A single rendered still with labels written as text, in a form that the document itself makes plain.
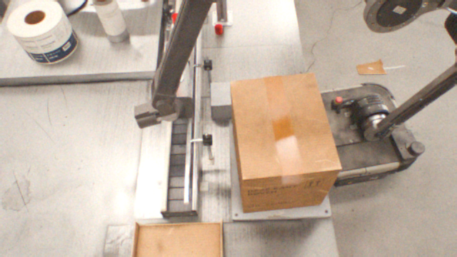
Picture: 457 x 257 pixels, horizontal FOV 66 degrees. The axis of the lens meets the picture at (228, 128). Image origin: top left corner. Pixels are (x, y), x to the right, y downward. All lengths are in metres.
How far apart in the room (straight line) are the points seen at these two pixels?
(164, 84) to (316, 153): 0.41
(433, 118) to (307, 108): 1.65
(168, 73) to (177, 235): 0.50
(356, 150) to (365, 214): 0.36
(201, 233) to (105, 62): 0.76
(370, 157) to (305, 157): 1.10
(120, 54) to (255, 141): 0.77
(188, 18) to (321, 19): 2.17
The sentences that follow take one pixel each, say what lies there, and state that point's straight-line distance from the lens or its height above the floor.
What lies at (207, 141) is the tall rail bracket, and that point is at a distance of 1.06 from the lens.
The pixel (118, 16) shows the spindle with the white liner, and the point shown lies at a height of 0.99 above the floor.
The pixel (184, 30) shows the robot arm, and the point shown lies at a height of 1.36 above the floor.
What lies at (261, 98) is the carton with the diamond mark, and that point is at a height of 1.12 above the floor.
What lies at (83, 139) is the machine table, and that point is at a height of 0.83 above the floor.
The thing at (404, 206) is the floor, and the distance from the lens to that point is 2.18.
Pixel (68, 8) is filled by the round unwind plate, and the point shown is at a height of 0.89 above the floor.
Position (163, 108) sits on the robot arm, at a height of 1.14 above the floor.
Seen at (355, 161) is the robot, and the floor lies 0.24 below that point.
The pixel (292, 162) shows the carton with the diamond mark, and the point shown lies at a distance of 0.87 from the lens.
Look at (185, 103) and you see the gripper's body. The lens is 1.09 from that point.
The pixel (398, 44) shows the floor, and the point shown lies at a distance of 2.85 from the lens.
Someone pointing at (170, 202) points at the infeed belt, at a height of 0.88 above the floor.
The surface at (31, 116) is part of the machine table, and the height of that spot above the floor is 0.83.
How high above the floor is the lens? 1.90
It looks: 59 degrees down
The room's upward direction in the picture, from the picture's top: 5 degrees counter-clockwise
